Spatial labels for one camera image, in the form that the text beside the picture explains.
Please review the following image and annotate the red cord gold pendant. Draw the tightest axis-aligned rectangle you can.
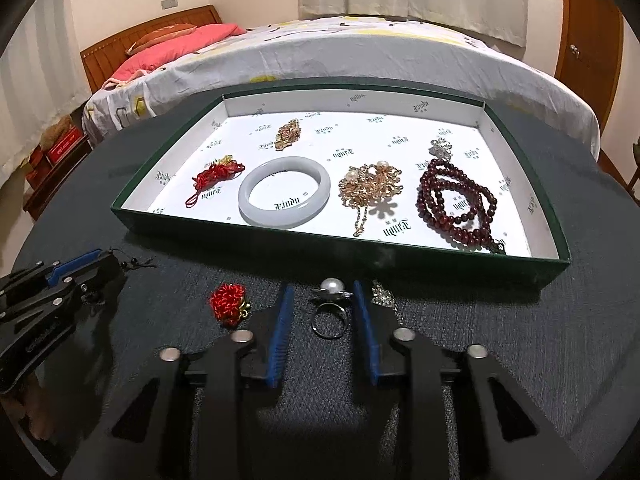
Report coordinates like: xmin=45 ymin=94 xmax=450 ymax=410
xmin=186 ymin=155 xmax=245 ymax=208

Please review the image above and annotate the green tray with white lining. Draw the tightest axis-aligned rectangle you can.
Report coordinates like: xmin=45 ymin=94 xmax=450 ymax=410
xmin=112 ymin=79 xmax=570 ymax=287

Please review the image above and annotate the wooden headboard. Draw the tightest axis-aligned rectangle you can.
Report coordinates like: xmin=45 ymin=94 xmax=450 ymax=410
xmin=80 ymin=4 xmax=222 ymax=93

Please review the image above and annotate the red box on nightstand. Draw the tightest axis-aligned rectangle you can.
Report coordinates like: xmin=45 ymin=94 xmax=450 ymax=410
xmin=46 ymin=127 xmax=84 ymax=166

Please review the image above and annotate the bed with patterned sheet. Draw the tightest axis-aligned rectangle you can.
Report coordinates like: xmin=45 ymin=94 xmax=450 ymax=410
xmin=81 ymin=16 xmax=600 ymax=155

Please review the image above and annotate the pink pillow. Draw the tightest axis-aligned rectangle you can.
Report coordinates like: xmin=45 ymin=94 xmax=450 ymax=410
xmin=103 ymin=24 xmax=246 ymax=88

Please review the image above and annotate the small silver crystal brooch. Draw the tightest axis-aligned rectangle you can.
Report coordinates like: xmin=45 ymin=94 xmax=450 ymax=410
xmin=428 ymin=136 xmax=452 ymax=162

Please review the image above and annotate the brown orange pillow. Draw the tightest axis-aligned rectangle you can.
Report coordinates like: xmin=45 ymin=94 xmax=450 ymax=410
xmin=126 ymin=24 xmax=198 ymax=56

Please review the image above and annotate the white jade bangle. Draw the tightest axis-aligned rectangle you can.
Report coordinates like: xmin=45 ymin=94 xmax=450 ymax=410
xmin=238 ymin=156 xmax=331 ymax=229

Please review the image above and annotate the dark red bead bracelet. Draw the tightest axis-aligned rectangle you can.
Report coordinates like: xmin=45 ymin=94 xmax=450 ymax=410
xmin=416 ymin=157 xmax=508 ymax=255

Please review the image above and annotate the dark wooden nightstand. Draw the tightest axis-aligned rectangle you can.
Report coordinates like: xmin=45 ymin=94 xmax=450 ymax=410
xmin=23 ymin=136 xmax=92 ymax=221

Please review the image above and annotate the red knot tassel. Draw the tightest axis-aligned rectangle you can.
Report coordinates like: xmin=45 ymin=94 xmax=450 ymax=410
xmin=208 ymin=283 xmax=250 ymax=330

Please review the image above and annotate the brown wooden door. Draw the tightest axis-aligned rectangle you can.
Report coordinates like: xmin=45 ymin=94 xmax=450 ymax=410
xmin=555 ymin=0 xmax=624 ymax=128

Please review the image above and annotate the gold pearl necklace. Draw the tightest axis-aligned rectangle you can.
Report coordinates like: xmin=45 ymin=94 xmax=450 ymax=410
xmin=337 ymin=159 xmax=406 ymax=239

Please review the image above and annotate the wall outlet plate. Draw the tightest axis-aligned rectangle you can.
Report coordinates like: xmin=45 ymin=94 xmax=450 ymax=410
xmin=160 ymin=0 xmax=179 ymax=10

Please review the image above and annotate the silver crystal leaf brooch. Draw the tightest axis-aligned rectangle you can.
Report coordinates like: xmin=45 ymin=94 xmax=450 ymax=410
xmin=371 ymin=280 xmax=408 ymax=327

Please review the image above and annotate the pearl ring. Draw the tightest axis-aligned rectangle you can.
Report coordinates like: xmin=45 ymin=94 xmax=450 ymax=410
xmin=309 ymin=276 xmax=352 ymax=340

